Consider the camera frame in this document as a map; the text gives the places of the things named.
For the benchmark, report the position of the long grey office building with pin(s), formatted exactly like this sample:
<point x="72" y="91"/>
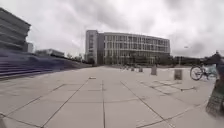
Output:
<point x="133" y="48"/>

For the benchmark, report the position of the grey concrete slab plaza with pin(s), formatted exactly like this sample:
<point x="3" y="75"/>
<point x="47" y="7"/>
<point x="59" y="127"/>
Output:
<point x="110" y="100"/>

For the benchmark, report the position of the low distant building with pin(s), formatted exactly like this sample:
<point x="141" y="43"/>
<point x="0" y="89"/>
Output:
<point x="50" y="52"/>

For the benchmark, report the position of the row of stone bollards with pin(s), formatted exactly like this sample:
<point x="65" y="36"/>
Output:
<point x="178" y="74"/>

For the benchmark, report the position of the distant row of trees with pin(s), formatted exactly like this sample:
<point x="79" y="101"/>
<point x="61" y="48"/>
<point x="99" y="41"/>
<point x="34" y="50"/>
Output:
<point x="186" y="61"/>

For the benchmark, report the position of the bicycle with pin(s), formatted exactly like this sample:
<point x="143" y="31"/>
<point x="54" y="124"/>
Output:
<point x="197" y="72"/>

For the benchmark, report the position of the wide blue-grey stairs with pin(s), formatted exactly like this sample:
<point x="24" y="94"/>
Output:
<point x="20" y="66"/>

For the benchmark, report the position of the grey stepped building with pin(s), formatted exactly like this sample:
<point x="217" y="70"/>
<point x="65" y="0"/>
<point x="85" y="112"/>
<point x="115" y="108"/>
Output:
<point x="11" y="33"/>

